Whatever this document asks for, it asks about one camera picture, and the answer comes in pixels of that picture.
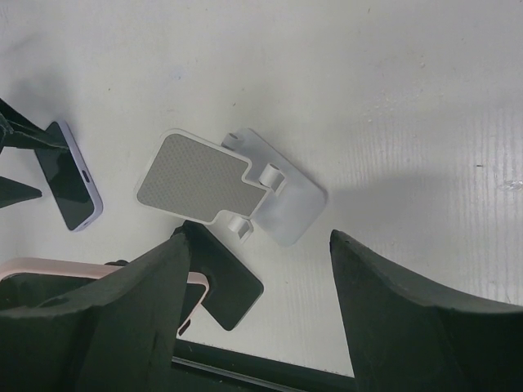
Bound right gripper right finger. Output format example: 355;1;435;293
329;230;522;391

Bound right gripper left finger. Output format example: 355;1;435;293
1;234;190;391

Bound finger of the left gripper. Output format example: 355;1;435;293
0;177;42;208
1;100;68;151

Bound purple case phone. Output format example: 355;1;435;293
35;121;103;232

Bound pink case phone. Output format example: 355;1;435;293
0;256;213;338

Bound white folding phone stand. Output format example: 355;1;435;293
136;128;327;247

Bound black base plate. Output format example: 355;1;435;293
172;340;357;391

